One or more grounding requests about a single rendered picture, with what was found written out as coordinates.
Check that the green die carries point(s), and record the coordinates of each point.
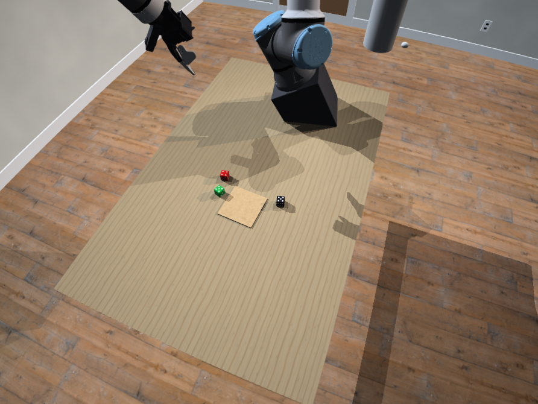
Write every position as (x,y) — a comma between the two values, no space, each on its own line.
(219,191)

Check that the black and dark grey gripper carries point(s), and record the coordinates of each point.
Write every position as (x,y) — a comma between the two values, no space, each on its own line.
(176,28)

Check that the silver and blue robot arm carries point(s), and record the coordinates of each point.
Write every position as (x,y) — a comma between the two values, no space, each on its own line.
(300,40)

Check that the red die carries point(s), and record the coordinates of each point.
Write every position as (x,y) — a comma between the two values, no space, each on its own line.
(224,175)

